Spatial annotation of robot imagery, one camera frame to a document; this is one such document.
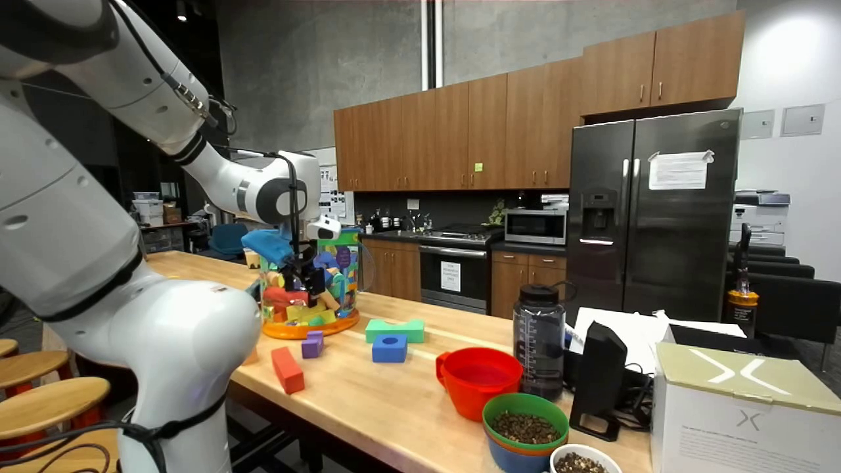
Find white paper on oven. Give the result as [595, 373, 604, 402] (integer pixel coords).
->
[440, 260, 463, 294]

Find stainless steel refrigerator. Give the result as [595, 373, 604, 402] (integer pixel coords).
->
[566, 107, 743, 324]

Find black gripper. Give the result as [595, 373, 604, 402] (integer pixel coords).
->
[281, 238, 330, 303]

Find colourful toy pile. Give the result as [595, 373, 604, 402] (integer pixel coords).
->
[258, 223, 362, 344]

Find red rectangular foam block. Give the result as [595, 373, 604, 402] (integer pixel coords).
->
[267, 344, 308, 397]

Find small purple foam arch block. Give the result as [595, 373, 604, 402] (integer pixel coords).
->
[300, 331, 328, 361]

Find silver microwave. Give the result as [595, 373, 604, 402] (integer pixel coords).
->
[503, 206, 570, 251]

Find wooden stool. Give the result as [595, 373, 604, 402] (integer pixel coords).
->
[0, 428, 120, 473]
[0, 348, 79, 394]
[0, 376, 114, 443]

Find red plastic bowl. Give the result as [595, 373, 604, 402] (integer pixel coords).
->
[434, 344, 525, 427]

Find blue bowl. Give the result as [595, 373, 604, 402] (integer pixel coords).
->
[483, 428, 567, 473]

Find white wall panel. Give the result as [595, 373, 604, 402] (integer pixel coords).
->
[739, 107, 779, 143]
[780, 102, 827, 140]

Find white paper on refrigerator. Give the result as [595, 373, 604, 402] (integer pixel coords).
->
[647, 151, 718, 195]

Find stainless oven with stove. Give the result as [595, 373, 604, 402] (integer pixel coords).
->
[417, 230, 504, 315]

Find wooden upper cabinets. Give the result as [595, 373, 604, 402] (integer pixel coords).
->
[330, 10, 746, 195]

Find white bowl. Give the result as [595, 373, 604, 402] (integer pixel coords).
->
[546, 443, 625, 473]

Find blue foam block with hole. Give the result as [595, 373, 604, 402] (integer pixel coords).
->
[371, 335, 409, 366]

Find green foam arch block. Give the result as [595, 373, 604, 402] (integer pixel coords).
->
[362, 315, 429, 348]

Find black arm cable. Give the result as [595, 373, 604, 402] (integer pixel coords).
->
[271, 151, 305, 259]

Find white cardboard box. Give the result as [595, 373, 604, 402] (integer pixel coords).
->
[650, 339, 841, 473]

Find grey office printer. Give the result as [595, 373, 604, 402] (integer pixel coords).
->
[730, 186, 793, 253]

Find wooden lower cabinet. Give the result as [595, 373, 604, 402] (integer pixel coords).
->
[489, 247, 570, 320]
[359, 238, 424, 303]

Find green bowl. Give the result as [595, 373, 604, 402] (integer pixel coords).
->
[480, 391, 574, 458]

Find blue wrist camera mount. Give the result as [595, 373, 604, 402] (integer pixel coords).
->
[240, 230, 296, 272]

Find black stand device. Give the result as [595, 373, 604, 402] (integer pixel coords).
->
[567, 320, 630, 444]

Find black office chair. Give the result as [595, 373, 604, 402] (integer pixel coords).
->
[746, 272, 841, 348]

